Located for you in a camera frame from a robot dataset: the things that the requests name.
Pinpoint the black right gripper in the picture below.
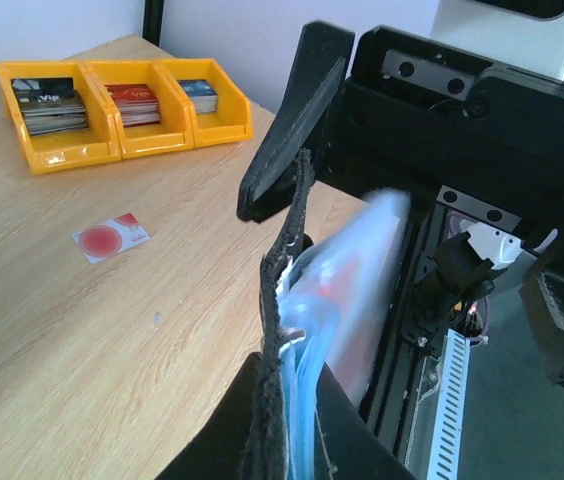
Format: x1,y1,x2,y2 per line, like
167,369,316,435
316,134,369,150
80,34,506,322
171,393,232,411
311,24,564,281

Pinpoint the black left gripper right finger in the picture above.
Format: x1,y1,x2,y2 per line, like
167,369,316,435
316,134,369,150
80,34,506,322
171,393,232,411
314,366,414,480

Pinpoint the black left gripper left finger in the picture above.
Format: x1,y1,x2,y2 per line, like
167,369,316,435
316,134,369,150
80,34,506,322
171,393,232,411
156,352,261,480

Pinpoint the blue card stack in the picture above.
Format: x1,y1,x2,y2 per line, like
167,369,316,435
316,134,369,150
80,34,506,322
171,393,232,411
178,79,219,115

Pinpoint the red card stack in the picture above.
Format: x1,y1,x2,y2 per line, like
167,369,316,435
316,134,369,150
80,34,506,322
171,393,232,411
106,84,161,128

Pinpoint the black card stack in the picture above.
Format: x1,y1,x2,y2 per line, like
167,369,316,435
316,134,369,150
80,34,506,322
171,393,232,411
11,77,88,136

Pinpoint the yellow three-compartment tray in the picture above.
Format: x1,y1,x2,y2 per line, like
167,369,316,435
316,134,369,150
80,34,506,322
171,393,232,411
0,58,253,174

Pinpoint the black aluminium frame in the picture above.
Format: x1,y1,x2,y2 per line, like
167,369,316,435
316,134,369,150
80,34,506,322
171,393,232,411
141,0,463,480

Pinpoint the white slotted cable duct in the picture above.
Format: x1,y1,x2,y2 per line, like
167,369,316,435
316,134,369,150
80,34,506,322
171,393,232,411
426,329,470,480

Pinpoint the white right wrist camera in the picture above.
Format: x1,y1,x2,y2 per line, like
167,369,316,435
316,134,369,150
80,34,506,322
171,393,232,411
430,1,564,81

